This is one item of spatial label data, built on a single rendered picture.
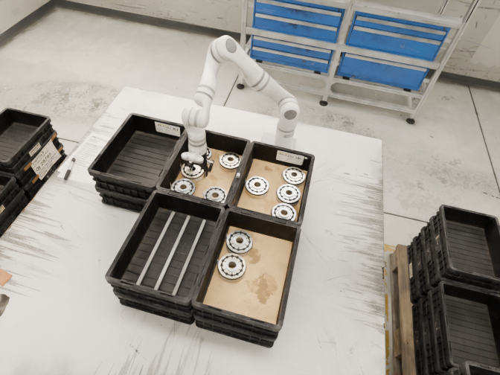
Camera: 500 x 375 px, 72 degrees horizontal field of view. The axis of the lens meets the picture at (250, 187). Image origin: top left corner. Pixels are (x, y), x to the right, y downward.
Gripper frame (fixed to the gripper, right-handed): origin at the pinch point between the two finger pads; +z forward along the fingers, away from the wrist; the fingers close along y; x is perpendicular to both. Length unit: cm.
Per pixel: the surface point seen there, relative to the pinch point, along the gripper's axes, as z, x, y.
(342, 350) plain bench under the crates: 16, 52, -74
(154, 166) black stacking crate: 2.4, 0.9, 21.5
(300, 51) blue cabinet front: 37, -191, -22
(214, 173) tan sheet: 2.3, -3.4, -6.1
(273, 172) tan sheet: 2.4, -13.0, -31.7
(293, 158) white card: -4.0, -18.7, -39.1
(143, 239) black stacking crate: 2.6, 37.7, 9.2
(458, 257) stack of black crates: 37, -18, -134
